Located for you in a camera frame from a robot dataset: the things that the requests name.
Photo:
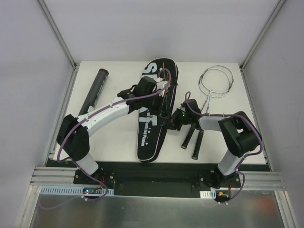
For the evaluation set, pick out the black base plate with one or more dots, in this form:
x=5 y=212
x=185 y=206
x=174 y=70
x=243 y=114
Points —
x=177 y=180

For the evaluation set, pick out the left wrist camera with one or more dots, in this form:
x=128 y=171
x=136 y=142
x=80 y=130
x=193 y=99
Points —
x=163 y=85

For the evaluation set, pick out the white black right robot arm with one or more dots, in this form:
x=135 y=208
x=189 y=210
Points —
x=240 y=135

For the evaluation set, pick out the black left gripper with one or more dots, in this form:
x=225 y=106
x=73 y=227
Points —
x=160 y=102

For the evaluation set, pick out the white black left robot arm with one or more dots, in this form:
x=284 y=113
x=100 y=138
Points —
x=74 y=133

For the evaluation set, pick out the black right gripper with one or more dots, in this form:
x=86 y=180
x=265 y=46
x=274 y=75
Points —
x=175 y=121

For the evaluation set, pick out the black shuttlecock tube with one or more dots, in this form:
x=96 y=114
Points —
x=94 y=92

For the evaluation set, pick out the aluminium frame rail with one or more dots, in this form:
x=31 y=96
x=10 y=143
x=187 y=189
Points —
x=60 y=176

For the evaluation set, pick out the black racket bag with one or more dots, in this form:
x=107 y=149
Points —
x=152 y=128

